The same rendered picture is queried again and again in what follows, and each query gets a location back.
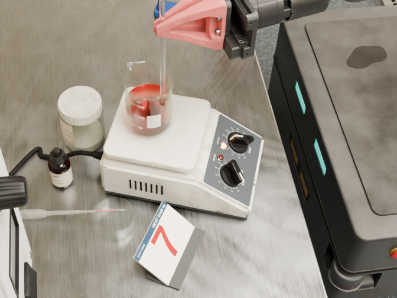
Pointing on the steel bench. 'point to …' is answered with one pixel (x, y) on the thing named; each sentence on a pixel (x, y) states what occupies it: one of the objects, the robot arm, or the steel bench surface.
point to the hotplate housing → (174, 181)
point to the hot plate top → (176, 136)
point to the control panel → (243, 191)
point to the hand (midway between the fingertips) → (161, 27)
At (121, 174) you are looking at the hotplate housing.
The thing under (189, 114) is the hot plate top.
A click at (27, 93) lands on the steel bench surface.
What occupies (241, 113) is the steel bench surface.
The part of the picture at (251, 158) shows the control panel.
